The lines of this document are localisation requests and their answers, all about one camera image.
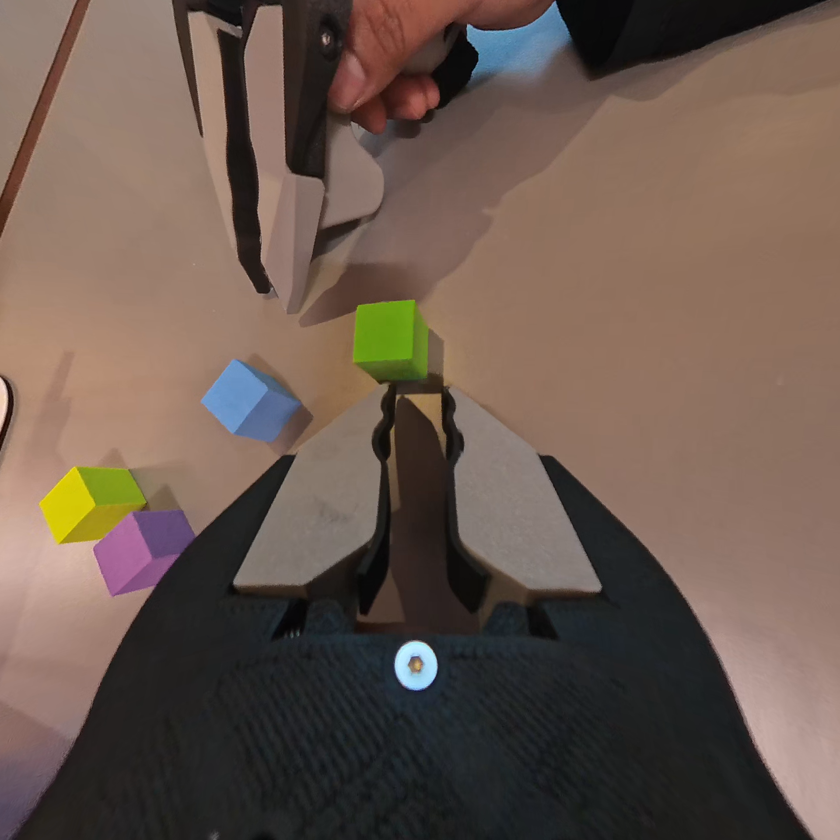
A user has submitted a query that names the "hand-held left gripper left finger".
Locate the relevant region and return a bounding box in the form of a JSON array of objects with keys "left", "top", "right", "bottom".
[{"left": 233, "top": 385, "right": 398, "bottom": 616}]

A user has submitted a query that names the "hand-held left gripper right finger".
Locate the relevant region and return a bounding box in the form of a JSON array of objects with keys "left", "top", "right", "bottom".
[{"left": 441, "top": 386, "right": 603, "bottom": 614}]

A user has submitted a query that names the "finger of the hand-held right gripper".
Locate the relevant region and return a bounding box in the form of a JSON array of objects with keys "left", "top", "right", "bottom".
[
  {"left": 243, "top": 0, "right": 328, "bottom": 315},
  {"left": 187, "top": 8, "right": 274, "bottom": 296}
]

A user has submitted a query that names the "blue foam cube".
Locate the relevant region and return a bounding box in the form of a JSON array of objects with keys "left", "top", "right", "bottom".
[{"left": 201, "top": 359, "right": 303, "bottom": 442}]

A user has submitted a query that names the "purple foam cube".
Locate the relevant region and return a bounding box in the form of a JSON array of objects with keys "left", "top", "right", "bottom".
[{"left": 93, "top": 510, "right": 196, "bottom": 597}]

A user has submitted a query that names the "green foam cube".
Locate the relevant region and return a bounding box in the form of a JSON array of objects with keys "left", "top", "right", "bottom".
[{"left": 353, "top": 300, "right": 429, "bottom": 383}]

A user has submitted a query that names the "yellow foam cube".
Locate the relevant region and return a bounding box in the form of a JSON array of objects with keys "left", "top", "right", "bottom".
[{"left": 39, "top": 466, "right": 147, "bottom": 544}]

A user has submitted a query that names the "person's right forearm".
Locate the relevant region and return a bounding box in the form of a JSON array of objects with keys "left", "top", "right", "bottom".
[{"left": 556, "top": 0, "right": 840, "bottom": 74}]

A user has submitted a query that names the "person's right hand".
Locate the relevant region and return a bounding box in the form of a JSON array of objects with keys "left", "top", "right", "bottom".
[{"left": 327, "top": 0, "right": 559, "bottom": 135}]

